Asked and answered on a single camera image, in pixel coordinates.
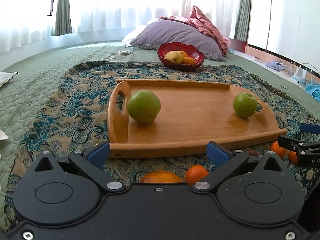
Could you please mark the orange fruit in bowl back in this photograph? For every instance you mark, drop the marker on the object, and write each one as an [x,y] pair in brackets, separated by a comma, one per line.
[184,53]

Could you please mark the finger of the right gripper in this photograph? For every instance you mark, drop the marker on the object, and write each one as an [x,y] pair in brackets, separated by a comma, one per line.
[289,143]
[310,128]

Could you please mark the white device with cables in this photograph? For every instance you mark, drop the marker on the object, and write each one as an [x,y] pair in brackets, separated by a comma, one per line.
[305,73]

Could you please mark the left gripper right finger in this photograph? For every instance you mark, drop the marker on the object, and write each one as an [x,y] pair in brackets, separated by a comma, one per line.
[226,163]

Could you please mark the white sheer curtain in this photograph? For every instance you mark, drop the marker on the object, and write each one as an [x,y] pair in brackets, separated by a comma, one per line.
[28,21]

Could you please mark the large green apple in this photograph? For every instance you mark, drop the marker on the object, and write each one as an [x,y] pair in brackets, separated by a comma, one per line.
[143,106]

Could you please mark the wooden serving tray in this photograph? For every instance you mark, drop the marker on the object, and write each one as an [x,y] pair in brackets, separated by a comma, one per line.
[192,114]

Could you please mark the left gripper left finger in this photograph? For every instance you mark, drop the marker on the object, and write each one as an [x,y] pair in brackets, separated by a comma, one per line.
[89,165]

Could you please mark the blue clothes pile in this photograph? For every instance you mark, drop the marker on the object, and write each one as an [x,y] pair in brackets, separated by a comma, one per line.
[275,65]

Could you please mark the red fruit bowl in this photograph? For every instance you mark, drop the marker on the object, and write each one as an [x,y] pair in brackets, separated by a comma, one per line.
[189,49]

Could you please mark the right green curtain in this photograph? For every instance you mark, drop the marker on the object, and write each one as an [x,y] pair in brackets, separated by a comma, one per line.
[242,22]

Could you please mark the small green apple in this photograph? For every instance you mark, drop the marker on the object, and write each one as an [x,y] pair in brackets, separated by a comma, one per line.
[245,105]

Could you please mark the purple pillow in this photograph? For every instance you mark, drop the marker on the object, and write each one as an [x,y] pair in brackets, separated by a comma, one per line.
[167,31]

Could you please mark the green curtain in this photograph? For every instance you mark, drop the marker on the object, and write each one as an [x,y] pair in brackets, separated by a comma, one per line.
[60,10]
[242,22]

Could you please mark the left green curtain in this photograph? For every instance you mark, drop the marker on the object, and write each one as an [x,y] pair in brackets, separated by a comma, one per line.
[60,10]

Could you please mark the large orange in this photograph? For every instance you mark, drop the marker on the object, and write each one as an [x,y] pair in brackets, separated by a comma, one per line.
[161,177]

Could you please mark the crumpled white paper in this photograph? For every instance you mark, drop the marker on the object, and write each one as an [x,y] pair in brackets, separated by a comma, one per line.
[3,136]

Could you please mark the orange fruit in bowl front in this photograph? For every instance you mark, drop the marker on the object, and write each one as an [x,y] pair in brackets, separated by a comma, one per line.
[189,61]

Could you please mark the green quilted bedspread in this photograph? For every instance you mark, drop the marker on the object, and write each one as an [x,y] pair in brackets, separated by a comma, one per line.
[39,76]

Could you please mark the turquoise cloth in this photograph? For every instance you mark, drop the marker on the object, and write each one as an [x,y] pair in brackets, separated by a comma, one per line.
[313,90]

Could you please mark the pink blanket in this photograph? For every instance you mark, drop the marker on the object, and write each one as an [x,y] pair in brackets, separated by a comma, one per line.
[199,20]

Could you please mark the orange fruit in bowl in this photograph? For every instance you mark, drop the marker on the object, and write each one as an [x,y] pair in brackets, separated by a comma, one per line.
[189,61]
[184,53]

